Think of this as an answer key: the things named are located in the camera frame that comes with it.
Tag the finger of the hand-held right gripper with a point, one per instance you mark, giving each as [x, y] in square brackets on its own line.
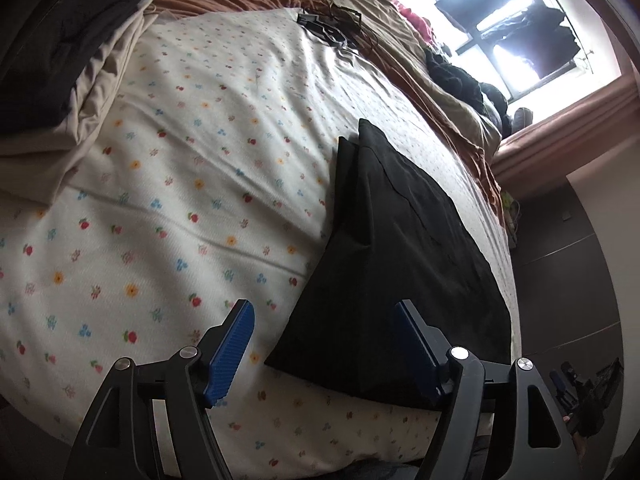
[561, 382]

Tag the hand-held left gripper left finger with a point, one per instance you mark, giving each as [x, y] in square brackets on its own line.
[230, 355]

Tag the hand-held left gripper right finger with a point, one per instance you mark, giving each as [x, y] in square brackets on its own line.
[420, 355]

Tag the black jacket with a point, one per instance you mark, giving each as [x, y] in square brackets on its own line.
[390, 240]

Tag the black clothes heap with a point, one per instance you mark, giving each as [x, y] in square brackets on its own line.
[455, 77]

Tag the grey wardrobe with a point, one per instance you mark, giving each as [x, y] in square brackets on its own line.
[565, 270]

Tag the green packet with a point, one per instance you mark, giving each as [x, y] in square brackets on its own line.
[510, 205]

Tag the white floral bed sheet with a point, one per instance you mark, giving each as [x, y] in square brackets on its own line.
[175, 185]

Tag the pink curtain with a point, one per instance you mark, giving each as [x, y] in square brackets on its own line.
[550, 130]

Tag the dark heap on window sill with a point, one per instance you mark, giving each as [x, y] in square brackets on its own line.
[500, 110]

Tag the beige folded garment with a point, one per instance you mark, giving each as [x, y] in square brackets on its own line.
[100, 110]

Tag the beige duvet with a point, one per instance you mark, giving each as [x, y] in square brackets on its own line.
[400, 60]

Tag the window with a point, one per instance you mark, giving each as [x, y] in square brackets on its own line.
[505, 50]

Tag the pink garment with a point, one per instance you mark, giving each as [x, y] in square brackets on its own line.
[420, 25]

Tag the dark hanging garment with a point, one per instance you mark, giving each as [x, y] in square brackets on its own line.
[540, 35]

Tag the black folded garment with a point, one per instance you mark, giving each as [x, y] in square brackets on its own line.
[65, 45]

